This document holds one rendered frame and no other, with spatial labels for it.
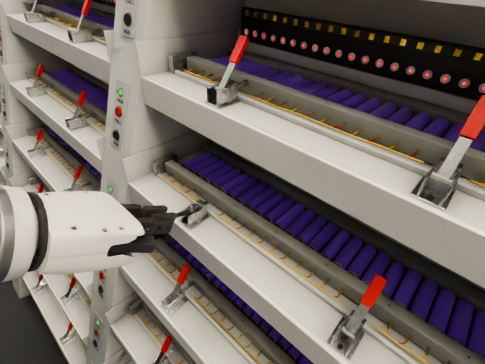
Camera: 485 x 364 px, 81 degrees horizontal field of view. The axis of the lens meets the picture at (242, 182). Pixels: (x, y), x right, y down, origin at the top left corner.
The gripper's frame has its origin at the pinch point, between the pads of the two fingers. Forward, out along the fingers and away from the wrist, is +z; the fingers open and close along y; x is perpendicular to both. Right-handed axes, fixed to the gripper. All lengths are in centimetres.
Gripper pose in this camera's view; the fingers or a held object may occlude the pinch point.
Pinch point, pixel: (156, 219)
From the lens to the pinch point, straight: 41.7
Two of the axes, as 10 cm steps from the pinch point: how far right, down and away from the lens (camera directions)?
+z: 5.6, 0.4, 8.3
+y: 7.3, 4.4, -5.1
